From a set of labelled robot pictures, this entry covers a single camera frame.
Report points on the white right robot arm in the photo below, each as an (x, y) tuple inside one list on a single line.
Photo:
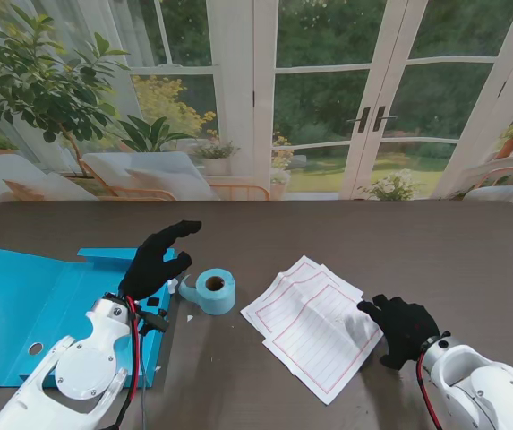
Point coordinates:
[(484, 385)]

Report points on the blue file box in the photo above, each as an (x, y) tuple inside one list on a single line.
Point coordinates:
[(14, 304)]

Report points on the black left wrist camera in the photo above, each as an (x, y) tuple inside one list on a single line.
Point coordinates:
[(155, 321)]

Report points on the light blue label roll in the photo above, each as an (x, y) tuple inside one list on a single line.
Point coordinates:
[(218, 300)]

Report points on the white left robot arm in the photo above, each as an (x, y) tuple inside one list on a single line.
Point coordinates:
[(86, 367)]

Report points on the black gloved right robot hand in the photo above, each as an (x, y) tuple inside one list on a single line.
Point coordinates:
[(406, 327)]

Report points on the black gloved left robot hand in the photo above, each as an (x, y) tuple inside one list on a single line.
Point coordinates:
[(153, 264)]

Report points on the peeled white label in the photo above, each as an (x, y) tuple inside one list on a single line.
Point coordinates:
[(173, 286)]

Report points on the printed garden room backdrop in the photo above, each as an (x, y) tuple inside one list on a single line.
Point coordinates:
[(318, 89)]

